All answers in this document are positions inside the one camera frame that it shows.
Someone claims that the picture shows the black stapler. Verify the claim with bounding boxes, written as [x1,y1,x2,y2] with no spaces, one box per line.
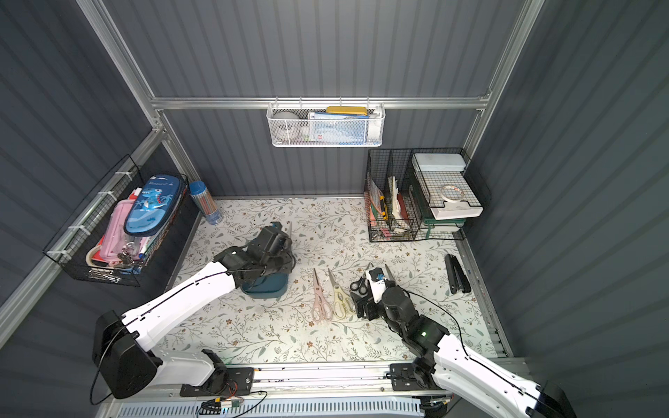
[444,254,472,294]

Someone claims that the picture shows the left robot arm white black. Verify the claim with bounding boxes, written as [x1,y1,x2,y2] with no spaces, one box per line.
[92,221,296,399]

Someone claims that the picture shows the white tape roll in basket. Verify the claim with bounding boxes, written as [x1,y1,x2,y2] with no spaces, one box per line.
[268,111,301,142]

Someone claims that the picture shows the small black scissors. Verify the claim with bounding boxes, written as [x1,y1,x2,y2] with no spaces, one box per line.
[349,263,371,295]

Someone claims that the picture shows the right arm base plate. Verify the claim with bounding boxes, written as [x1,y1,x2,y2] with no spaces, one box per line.
[385,363,441,392]

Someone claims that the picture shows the pink pencil case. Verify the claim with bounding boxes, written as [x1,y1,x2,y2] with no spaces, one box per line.
[99,200,139,268]

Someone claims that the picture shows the pink kitchen scissors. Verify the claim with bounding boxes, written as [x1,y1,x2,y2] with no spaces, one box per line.
[311,269,333,323]

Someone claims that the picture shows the teal plastic storage box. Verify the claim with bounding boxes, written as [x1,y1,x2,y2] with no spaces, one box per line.
[241,273,289,299]

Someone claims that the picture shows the colored pencil tube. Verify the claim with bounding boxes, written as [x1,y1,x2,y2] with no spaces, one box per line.
[189,181,222,225]

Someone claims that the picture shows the white wire wall basket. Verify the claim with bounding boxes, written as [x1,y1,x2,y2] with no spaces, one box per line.
[266,104,386,148]

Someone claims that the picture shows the yellow case in basket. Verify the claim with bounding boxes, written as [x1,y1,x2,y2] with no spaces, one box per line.
[326,106,369,117]

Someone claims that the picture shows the black wire side basket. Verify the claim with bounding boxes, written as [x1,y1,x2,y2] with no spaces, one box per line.
[43,155,189,287]

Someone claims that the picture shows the blue white box in basket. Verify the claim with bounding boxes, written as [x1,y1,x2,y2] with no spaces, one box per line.
[308,111,369,145]

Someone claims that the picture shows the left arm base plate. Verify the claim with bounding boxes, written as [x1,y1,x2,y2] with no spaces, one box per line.
[179,367,255,398]

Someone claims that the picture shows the tape roll on tray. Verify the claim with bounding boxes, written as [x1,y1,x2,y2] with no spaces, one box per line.
[440,185,464,203]

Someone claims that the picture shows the black wire desk organizer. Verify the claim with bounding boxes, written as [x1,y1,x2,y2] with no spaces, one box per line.
[364,147,491,242]

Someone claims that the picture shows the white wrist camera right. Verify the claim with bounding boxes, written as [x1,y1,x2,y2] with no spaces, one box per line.
[366,268,387,303]

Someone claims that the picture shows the cream kitchen scissors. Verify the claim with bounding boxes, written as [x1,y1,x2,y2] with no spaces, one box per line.
[328,269,356,320]

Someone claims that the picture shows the blue shark pencil case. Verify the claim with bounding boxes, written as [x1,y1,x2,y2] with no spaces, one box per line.
[124,174,186,237]

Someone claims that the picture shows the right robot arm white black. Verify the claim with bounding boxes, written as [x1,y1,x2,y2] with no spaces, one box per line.
[351,285,576,417]

